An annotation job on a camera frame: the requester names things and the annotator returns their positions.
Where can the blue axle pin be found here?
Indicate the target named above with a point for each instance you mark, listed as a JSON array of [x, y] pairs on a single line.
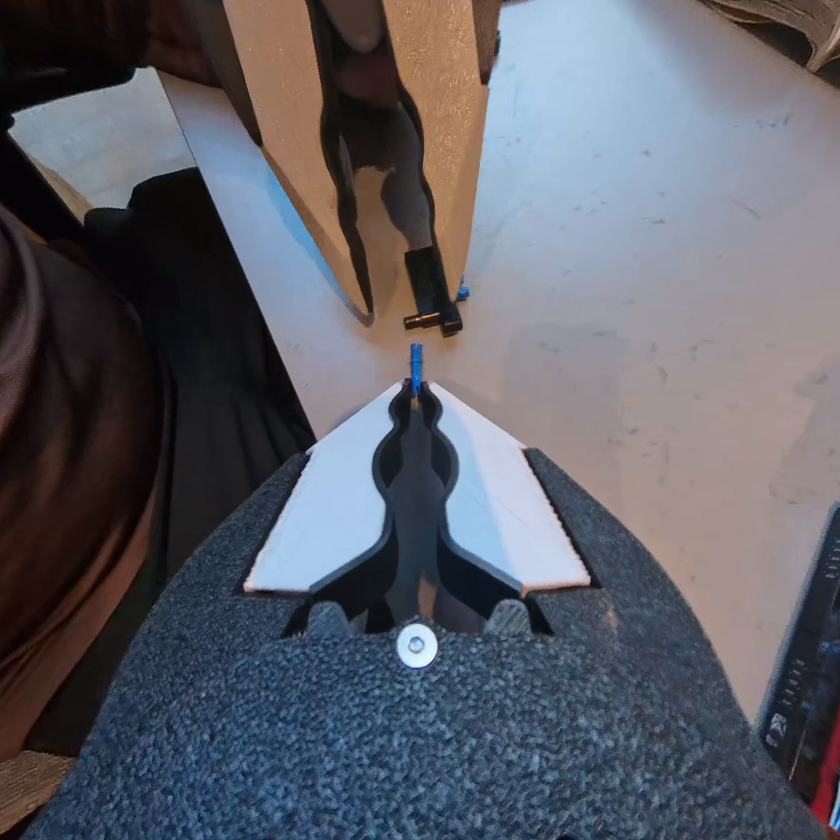
[[415, 367]]

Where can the red toy brick car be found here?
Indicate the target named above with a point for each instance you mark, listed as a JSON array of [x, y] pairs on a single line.
[[807, 656]]

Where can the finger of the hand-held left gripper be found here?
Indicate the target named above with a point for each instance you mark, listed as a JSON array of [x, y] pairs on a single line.
[[446, 98], [282, 98]]

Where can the light grey desk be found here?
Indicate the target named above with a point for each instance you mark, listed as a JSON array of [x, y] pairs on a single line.
[[623, 295]]

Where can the person's brown shirt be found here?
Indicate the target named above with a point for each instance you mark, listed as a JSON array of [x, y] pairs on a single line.
[[65, 426]]

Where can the black beam assembly blue pins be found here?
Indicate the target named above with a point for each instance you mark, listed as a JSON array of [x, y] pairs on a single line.
[[433, 289]]

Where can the open instruction booklet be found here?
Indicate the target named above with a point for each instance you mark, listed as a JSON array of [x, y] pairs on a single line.
[[787, 26]]

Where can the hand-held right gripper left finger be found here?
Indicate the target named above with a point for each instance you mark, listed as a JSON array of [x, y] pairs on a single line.
[[321, 525]]

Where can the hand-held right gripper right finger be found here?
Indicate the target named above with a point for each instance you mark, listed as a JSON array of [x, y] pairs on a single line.
[[505, 525]]

